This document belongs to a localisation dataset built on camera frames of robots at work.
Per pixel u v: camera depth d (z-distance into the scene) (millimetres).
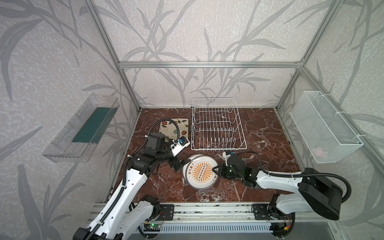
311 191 426
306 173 480
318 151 728
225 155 799
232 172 704
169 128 1031
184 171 846
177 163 644
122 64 935
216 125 1083
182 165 643
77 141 628
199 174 829
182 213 752
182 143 618
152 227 714
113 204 406
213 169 819
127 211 438
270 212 652
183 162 644
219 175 726
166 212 737
